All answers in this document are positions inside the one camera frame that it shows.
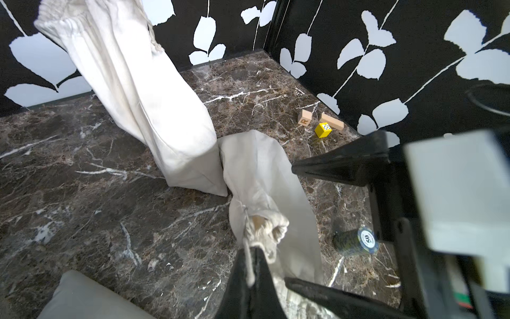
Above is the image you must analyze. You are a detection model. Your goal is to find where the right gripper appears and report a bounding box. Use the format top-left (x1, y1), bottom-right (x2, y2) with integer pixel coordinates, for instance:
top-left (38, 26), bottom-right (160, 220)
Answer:
top-left (366, 127), bottom-right (510, 319)

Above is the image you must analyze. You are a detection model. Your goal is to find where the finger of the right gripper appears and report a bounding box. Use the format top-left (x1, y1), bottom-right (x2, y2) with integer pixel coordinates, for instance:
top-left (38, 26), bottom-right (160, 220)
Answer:
top-left (292, 130), bottom-right (389, 187)

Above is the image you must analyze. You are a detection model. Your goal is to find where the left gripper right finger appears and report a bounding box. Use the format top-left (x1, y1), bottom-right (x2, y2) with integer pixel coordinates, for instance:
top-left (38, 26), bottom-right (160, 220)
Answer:
top-left (284, 277), bottom-right (413, 318)

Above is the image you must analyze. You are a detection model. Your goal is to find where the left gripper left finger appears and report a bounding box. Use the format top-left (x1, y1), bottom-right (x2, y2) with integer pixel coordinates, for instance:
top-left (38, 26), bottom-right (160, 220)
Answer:
top-left (215, 247), bottom-right (286, 318)

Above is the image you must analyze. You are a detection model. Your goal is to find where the tall white cloth bag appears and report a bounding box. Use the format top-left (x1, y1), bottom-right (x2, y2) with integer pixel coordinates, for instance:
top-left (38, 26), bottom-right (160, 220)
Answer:
top-left (35, 1), bottom-right (227, 196)

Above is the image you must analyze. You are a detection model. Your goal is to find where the yellow dice cube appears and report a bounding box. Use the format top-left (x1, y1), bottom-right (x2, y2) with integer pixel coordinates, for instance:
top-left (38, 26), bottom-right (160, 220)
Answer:
top-left (314, 122), bottom-right (333, 138)

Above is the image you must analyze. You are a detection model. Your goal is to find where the long wooden block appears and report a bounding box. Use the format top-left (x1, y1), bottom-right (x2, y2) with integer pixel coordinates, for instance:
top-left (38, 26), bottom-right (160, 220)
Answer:
top-left (320, 112), bottom-right (345, 131)

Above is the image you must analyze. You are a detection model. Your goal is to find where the small wooden cube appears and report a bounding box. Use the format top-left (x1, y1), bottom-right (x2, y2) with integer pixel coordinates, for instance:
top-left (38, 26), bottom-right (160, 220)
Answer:
top-left (297, 109), bottom-right (313, 127)

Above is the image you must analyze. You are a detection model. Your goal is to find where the poker chip stack roll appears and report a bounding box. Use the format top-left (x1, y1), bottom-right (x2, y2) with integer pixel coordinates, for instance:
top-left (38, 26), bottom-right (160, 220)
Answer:
top-left (333, 227), bottom-right (379, 257)

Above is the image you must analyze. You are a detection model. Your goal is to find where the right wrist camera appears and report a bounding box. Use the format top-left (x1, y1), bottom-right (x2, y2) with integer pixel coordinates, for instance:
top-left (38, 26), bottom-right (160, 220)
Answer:
top-left (403, 130), bottom-right (509, 293)

